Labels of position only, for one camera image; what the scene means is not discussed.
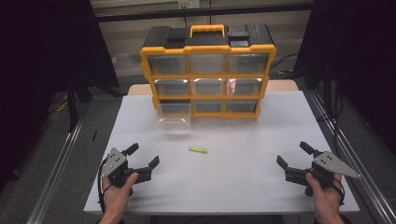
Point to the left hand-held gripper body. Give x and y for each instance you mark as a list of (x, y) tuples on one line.
[(115, 163)]

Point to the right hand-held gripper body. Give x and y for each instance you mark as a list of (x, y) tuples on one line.
[(328, 165)]

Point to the clear plastic organizer drawer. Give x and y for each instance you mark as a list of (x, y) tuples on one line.
[(174, 112)]

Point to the small yellow-green bar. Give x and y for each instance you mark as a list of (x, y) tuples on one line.
[(198, 149)]

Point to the person's left hand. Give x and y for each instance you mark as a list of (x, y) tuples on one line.
[(116, 197)]

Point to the person's right hand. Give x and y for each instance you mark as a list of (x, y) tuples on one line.
[(327, 200)]

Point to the small black floor piece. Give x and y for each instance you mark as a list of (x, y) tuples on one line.
[(94, 135)]

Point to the white table mat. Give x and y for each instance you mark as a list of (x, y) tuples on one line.
[(236, 174)]

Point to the black metal stand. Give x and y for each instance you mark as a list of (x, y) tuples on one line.
[(72, 105)]

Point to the black curtain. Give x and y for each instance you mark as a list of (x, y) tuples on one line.
[(358, 56), (37, 62)]

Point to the grid of clear drawers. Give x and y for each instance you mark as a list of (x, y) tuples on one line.
[(208, 63)]

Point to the yellow and black organizer cabinet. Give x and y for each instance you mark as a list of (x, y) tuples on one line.
[(208, 42)]

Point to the black horizontal bar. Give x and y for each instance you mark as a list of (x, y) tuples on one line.
[(202, 12)]

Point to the aluminium floor rail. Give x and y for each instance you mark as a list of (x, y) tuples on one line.
[(57, 168), (351, 149)]

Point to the white wall outlet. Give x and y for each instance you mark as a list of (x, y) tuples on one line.
[(188, 3)]

